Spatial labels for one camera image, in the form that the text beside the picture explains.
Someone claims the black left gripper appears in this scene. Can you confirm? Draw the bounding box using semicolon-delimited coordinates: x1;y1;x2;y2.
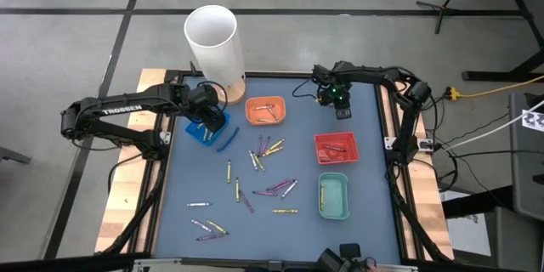
186;83;228;133

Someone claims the blue plastic strip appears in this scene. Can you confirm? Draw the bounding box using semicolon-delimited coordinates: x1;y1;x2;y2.
216;126;241;153

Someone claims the blue plastic basket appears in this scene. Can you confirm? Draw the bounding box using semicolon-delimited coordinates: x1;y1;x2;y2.
184;110;231;147

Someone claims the round wooden lamp base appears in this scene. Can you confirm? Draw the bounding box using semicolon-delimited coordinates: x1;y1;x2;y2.
211;76;248;107

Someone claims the orange plastic bin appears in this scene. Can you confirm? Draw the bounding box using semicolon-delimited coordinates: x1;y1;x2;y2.
245;95;287;127

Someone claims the red plastic basket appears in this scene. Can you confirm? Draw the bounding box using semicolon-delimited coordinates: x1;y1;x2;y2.
313;131;360;166

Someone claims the white cylindrical lamp shade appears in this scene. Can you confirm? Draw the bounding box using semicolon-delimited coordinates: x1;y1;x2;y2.
183;4;247;88

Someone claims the teal plastic bin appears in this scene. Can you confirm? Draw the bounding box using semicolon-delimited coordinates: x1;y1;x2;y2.
317;172;351;221

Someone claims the light wooden side board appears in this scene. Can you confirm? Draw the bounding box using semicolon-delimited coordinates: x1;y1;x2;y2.
380;73;455;261
93;67;179;254

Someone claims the black tripod stand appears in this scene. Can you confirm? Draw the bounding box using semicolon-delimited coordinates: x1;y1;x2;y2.
415;0;544;82

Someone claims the black device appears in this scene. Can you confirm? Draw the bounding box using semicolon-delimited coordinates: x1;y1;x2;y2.
317;242;377;272

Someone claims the black and white marker tag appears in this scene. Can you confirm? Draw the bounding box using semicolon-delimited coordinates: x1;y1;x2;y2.
521;109;544;133

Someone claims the grey furniture foot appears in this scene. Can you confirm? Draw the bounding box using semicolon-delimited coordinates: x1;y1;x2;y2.
0;145;33;166

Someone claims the grey cabinet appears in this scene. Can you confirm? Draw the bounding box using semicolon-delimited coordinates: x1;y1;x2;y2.
508;91;544;222

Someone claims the dark box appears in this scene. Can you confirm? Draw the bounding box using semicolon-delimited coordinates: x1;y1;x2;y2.
441;184;544;272

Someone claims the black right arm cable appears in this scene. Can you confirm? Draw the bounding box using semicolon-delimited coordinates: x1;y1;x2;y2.
292;78;319;101

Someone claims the black table frame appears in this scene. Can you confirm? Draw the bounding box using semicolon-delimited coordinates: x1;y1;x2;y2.
129;69;426;271

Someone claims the black cable conduit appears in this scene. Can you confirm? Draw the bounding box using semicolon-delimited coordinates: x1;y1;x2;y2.
388;165;454;264
101;169;167;256

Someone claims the white cable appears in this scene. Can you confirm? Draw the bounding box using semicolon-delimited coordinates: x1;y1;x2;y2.
441;100;544;153

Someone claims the yellow power cable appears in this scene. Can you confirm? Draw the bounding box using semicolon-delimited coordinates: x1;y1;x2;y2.
456;74;544;99

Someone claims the black power cable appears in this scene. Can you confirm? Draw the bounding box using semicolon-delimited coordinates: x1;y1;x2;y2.
448;148;544;159

